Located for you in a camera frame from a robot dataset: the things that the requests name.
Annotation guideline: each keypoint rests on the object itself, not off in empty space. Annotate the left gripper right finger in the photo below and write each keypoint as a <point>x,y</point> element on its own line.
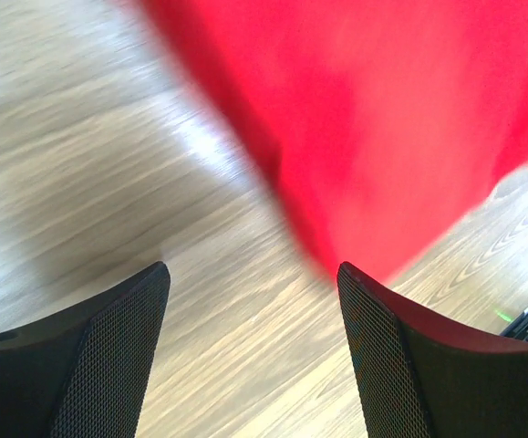
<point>420,374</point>

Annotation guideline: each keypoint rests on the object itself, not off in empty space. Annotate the red t shirt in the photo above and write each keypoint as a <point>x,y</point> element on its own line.
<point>377,124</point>

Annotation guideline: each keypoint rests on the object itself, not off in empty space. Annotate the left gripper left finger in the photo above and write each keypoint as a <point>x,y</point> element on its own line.
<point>84,371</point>

